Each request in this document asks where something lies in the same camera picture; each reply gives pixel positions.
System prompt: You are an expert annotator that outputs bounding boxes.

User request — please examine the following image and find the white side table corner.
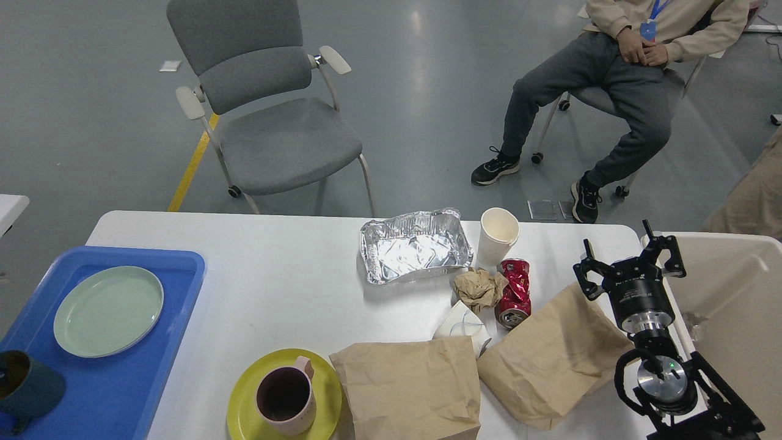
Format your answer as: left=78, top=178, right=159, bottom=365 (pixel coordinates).
left=0, top=193, right=30, bottom=237

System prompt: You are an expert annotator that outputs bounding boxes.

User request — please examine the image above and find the crumpled brown paper ball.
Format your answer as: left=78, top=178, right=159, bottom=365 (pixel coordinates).
left=453, top=268, right=509, bottom=315

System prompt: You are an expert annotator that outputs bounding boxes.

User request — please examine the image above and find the blue plastic tray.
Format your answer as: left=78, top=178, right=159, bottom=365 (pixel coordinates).
left=2, top=247, right=206, bottom=439

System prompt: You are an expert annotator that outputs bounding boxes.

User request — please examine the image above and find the brown paper bag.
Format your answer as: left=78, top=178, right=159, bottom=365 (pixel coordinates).
left=330, top=336, right=481, bottom=439
left=477, top=282, right=633, bottom=431

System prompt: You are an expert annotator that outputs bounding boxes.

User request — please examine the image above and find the pale green plate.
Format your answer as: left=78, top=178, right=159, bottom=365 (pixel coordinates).
left=53, top=266, right=165, bottom=358

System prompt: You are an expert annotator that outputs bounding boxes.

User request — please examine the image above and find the grey office chair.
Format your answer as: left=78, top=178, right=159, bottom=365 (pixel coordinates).
left=166, top=1, right=372, bottom=213

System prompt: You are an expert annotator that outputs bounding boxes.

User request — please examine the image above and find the beige plastic bin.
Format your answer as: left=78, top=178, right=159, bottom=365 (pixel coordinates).
left=667, top=232, right=781, bottom=439

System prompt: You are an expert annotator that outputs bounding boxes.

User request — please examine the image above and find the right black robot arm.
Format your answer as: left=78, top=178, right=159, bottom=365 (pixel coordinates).
left=573, top=220, right=765, bottom=439

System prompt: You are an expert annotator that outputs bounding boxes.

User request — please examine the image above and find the tan cloth at right edge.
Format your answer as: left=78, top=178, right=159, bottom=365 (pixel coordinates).
left=701, top=127, right=781, bottom=241

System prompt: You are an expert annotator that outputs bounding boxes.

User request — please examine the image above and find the yellow plate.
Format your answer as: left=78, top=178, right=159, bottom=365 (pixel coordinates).
left=226, top=348, right=344, bottom=439

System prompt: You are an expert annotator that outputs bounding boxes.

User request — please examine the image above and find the seated person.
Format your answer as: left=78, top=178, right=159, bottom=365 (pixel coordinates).
left=471, top=1, right=750, bottom=224

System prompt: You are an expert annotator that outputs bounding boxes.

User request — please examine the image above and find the right brown paper bag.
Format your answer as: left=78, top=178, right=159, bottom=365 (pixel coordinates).
left=477, top=282, right=633, bottom=431

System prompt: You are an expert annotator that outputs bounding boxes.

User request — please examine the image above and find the crushed red soda can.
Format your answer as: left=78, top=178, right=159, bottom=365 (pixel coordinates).
left=495, top=258, right=532, bottom=331

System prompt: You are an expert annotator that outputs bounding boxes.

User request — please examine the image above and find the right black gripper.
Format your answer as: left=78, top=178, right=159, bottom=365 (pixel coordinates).
left=573, top=219, right=687, bottom=334

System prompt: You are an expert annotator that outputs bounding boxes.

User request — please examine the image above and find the pink mug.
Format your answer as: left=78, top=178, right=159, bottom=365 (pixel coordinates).
left=255, top=356, right=316, bottom=437

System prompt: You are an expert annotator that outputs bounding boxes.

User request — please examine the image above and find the aluminium foil tray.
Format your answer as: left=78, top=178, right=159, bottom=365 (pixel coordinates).
left=360, top=208, right=474, bottom=286

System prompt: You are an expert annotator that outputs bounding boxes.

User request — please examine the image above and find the left brown paper bag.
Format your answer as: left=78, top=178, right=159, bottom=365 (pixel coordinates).
left=330, top=336, right=481, bottom=439

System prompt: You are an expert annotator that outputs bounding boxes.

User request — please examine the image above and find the white chair under person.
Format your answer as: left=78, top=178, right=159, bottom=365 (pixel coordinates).
left=531, top=6, right=711, bottom=200

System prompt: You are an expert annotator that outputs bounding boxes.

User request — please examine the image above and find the dark teal mug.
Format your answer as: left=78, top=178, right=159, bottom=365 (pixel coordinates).
left=1, top=350, right=66, bottom=436

